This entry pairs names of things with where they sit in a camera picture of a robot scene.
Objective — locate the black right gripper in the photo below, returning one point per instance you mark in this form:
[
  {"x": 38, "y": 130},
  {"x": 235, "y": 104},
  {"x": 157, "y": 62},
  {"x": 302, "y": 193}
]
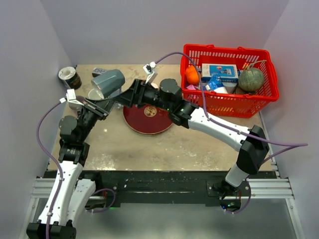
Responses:
[{"x": 138, "y": 89}]

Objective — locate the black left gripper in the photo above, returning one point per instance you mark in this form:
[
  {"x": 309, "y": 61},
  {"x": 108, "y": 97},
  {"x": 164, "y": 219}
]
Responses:
[{"x": 101, "y": 108}]

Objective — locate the light blue faceted mug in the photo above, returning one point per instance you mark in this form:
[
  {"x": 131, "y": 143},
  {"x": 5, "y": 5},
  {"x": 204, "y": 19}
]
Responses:
[{"x": 96, "y": 94}]

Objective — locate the lilac mug black handle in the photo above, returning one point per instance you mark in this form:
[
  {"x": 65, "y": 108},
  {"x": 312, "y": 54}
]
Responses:
[{"x": 74, "y": 104}]

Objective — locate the pink mug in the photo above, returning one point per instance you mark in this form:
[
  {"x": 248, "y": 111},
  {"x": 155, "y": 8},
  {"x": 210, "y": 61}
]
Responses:
[{"x": 155, "y": 85}]

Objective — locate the dark teal faceted mug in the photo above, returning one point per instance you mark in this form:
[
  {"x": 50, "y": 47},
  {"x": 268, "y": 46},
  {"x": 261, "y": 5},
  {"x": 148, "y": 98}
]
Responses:
[{"x": 109, "y": 84}]

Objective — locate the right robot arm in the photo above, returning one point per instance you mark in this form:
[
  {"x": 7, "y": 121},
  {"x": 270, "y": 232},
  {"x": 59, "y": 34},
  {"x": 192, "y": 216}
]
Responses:
[{"x": 250, "y": 143}]

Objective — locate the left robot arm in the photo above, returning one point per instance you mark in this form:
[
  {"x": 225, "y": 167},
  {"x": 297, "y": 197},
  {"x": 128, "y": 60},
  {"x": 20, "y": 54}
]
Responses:
[{"x": 67, "y": 169}]

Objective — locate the round red lacquer tray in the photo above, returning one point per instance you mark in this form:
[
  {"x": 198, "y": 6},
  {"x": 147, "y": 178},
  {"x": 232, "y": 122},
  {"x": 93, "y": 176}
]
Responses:
[{"x": 147, "y": 119}]

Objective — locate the silver black rectangular box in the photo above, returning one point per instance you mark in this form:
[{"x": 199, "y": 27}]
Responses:
[{"x": 98, "y": 71}]

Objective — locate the black face tissue roll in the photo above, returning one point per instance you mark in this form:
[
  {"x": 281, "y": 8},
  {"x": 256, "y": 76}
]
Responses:
[{"x": 70, "y": 78}]

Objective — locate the orange ball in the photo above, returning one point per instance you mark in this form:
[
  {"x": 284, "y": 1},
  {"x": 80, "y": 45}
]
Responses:
[{"x": 192, "y": 75}]

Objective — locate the blue white bottle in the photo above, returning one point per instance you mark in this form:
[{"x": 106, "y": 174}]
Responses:
[{"x": 215, "y": 85}]

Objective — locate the blue white product box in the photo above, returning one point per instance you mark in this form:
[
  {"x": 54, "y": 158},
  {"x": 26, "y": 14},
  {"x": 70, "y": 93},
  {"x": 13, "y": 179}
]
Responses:
[{"x": 227, "y": 72}]

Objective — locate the red plastic shopping basket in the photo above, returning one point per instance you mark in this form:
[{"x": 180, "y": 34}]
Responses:
[{"x": 229, "y": 63}]

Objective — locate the green melon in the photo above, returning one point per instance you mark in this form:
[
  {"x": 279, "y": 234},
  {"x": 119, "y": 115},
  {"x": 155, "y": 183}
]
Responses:
[{"x": 251, "y": 79}]

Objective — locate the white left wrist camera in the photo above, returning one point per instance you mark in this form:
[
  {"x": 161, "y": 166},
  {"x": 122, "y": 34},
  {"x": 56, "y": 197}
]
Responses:
[{"x": 70, "y": 95}]

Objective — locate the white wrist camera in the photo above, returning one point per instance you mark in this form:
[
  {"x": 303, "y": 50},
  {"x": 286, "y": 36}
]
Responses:
[
  {"x": 150, "y": 70},
  {"x": 70, "y": 95}
]

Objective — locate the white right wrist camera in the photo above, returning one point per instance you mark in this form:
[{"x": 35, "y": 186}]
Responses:
[{"x": 150, "y": 70}]

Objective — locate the aluminium frame rail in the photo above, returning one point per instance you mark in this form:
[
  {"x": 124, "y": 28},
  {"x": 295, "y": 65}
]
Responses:
[{"x": 264, "y": 185}]

